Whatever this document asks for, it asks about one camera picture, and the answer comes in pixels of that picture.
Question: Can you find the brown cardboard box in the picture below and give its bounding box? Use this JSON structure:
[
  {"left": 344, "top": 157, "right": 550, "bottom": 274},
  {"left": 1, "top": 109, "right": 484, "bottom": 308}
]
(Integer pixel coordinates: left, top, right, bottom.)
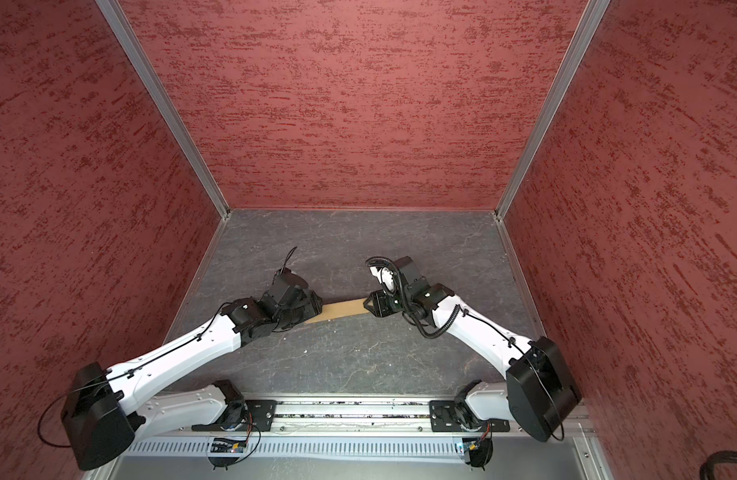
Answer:
[{"left": 306, "top": 299, "right": 368, "bottom": 324}]

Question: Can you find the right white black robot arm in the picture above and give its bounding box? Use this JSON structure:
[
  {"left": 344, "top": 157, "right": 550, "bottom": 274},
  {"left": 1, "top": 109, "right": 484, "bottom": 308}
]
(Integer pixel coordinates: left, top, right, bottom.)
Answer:
[{"left": 364, "top": 284, "right": 582, "bottom": 442}]

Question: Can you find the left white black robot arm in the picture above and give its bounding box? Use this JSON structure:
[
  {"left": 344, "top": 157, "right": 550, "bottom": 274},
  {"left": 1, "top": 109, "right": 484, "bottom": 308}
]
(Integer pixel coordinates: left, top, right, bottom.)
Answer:
[{"left": 60, "top": 273, "right": 324, "bottom": 471}]

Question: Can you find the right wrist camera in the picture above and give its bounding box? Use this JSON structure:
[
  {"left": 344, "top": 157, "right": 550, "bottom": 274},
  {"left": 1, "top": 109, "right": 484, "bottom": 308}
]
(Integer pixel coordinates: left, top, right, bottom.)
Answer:
[{"left": 366, "top": 256, "right": 430, "bottom": 297}]

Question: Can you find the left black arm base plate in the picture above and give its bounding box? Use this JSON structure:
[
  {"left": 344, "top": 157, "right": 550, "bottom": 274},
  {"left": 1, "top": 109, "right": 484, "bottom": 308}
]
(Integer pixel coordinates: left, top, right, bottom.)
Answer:
[{"left": 190, "top": 400, "right": 278, "bottom": 434}]

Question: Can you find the aluminium front rail frame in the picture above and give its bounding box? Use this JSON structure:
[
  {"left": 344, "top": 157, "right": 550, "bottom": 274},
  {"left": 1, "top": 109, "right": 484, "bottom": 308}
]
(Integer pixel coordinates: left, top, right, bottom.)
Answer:
[{"left": 82, "top": 392, "right": 615, "bottom": 480}]

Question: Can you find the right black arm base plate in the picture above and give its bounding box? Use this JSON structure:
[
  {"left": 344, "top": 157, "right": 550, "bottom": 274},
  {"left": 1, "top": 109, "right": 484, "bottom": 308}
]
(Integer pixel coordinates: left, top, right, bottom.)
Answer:
[{"left": 428, "top": 400, "right": 510, "bottom": 433}]

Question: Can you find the perforated metal cable tray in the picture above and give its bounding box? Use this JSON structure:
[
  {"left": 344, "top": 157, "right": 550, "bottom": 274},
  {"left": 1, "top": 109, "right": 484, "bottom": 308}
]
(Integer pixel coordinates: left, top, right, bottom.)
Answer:
[{"left": 126, "top": 436, "right": 464, "bottom": 463}]

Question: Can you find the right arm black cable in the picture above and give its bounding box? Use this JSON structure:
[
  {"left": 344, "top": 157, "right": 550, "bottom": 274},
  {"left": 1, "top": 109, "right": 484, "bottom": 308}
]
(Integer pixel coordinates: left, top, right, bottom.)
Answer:
[{"left": 365, "top": 255, "right": 566, "bottom": 442}]

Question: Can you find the left aluminium corner post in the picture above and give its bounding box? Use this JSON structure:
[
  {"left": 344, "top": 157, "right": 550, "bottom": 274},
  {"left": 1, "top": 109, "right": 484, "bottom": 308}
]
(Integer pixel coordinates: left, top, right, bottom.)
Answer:
[{"left": 96, "top": 0, "right": 232, "bottom": 221}]

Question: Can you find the aluminium corner post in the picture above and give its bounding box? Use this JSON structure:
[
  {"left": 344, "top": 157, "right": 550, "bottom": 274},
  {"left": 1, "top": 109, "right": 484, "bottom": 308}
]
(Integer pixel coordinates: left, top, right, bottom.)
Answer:
[
  {"left": 495, "top": 0, "right": 610, "bottom": 223},
  {"left": 96, "top": 0, "right": 232, "bottom": 221}
]

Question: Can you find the right aluminium corner post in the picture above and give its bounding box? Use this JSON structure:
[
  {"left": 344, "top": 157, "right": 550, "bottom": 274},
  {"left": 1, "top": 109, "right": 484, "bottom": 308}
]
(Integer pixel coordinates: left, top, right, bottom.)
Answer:
[{"left": 495, "top": 0, "right": 610, "bottom": 223}]

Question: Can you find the black cable bundle at corner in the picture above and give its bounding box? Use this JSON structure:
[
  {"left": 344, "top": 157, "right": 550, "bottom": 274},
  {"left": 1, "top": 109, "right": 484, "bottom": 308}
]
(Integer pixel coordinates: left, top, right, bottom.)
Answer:
[{"left": 699, "top": 449, "right": 737, "bottom": 480}]

